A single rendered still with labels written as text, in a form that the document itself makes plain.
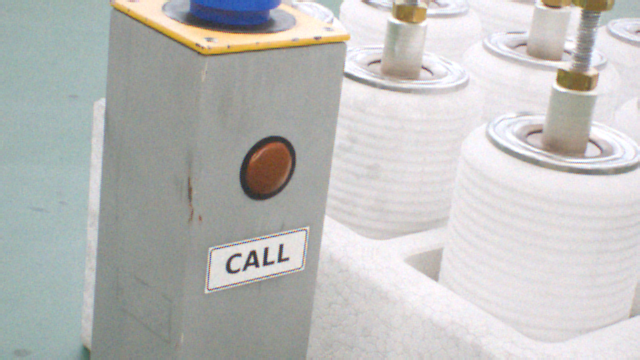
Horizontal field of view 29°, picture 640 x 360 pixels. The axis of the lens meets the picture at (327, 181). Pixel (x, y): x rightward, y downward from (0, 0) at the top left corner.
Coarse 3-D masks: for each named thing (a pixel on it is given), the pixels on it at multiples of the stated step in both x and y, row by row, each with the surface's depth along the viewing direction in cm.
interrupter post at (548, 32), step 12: (540, 12) 73; (552, 12) 73; (564, 12) 73; (540, 24) 73; (552, 24) 73; (564, 24) 73; (540, 36) 73; (552, 36) 73; (564, 36) 74; (528, 48) 74; (540, 48) 74; (552, 48) 74
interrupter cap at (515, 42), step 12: (492, 36) 76; (504, 36) 77; (516, 36) 77; (528, 36) 77; (492, 48) 73; (504, 48) 74; (516, 48) 75; (564, 48) 76; (516, 60) 72; (528, 60) 71; (540, 60) 72; (552, 60) 73; (564, 60) 73; (600, 60) 74
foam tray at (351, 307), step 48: (96, 144) 79; (96, 192) 80; (96, 240) 81; (336, 240) 63; (384, 240) 64; (432, 240) 65; (336, 288) 62; (384, 288) 59; (432, 288) 59; (336, 336) 63; (384, 336) 60; (432, 336) 57; (480, 336) 55; (624, 336) 57
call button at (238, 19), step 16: (192, 0) 48; (208, 0) 47; (224, 0) 47; (240, 0) 47; (256, 0) 47; (272, 0) 48; (208, 16) 48; (224, 16) 48; (240, 16) 48; (256, 16) 48
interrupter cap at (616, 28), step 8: (608, 24) 82; (616, 24) 83; (624, 24) 84; (632, 24) 84; (608, 32) 81; (616, 32) 81; (624, 32) 81; (632, 32) 82; (624, 40) 80; (632, 40) 79
